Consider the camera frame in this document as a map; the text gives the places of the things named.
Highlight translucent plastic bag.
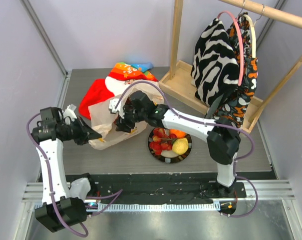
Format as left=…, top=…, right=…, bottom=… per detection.
left=88, top=80, right=164, bottom=150

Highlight fake orange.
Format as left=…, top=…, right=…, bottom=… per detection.
left=169, top=129, right=186, bottom=139

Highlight fake yellow lemon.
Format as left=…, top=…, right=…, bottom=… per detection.
left=172, top=138, right=189, bottom=155

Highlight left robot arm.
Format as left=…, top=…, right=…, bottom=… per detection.
left=27, top=104, right=101, bottom=232

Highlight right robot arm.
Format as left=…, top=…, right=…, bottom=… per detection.
left=109, top=90, right=240, bottom=198

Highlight colourful rainbow cartoon shirt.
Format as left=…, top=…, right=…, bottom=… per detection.
left=79, top=62, right=158, bottom=119

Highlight wooden clothes rack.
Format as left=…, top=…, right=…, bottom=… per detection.
left=159, top=0, right=302, bottom=133

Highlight black rimmed beige plate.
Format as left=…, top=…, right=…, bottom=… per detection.
left=148, top=129, right=192, bottom=164

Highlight black white zebra garment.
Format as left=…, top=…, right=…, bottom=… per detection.
left=190, top=18, right=240, bottom=107

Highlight black orange patterned garment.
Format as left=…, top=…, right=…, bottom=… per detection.
left=206, top=12, right=258, bottom=128

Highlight pink hanger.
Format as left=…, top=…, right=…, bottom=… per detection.
left=217, top=10, right=245, bottom=86

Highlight cream hanger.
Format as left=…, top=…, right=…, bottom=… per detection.
left=243, top=14, right=256, bottom=58

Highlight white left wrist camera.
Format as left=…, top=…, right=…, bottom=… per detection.
left=63, top=104, right=77, bottom=125

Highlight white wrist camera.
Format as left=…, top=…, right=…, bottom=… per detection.
left=109, top=98, right=122, bottom=115
left=63, top=104, right=77, bottom=125

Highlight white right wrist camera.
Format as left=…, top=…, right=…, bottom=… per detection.
left=109, top=98, right=122, bottom=115

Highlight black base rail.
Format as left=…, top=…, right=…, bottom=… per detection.
left=65, top=172, right=246, bottom=205

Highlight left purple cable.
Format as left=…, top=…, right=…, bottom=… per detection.
left=27, top=112, right=89, bottom=238

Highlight purple cable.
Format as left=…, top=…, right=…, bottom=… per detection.
left=27, top=112, right=89, bottom=238
left=114, top=81, right=258, bottom=218

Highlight white slotted cable duct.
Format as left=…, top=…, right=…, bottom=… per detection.
left=105, top=202, right=220, bottom=212

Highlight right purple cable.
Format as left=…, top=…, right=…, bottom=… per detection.
left=114, top=81, right=258, bottom=218

